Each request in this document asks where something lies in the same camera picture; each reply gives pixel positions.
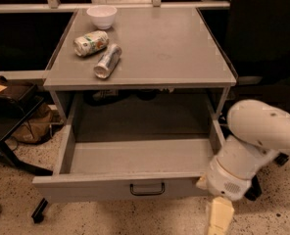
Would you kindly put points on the grey cabinet frame with top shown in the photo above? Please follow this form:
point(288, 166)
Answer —
point(161, 48)

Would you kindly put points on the crumpled white paper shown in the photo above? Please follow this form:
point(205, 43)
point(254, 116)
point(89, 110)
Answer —
point(167, 90)

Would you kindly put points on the brown bag on floor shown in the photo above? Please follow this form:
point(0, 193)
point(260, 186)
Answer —
point(39, 127)

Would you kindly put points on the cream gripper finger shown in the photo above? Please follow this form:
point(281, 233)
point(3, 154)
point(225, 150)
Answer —
point(202, 183)
point(219, 213)

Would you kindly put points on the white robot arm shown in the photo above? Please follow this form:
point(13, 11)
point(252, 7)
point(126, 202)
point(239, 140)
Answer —
point(259, 134)

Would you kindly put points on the green white drink can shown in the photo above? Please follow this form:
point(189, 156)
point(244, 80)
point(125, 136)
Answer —
point(90, 43)

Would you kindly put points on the black bag behind cabinet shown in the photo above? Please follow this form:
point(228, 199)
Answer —
point(104, 97)

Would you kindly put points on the black tape roll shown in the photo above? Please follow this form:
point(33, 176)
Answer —
point(146, 94)

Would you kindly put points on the black side table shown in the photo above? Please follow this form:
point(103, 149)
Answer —
point(17, 103)

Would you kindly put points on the grey top drawer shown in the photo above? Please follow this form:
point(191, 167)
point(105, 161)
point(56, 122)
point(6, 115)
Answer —
point(170, 139)

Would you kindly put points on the white ceramic bowl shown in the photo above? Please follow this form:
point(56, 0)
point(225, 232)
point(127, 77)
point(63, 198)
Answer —
point(102, 16)

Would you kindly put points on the silver slim drink can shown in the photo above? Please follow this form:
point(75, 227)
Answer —
point(108, 61)

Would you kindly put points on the black drawer handle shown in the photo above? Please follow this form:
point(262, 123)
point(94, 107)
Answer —
point(142, 190)

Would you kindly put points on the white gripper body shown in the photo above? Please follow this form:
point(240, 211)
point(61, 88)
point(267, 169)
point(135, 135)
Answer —
point(223, 184)

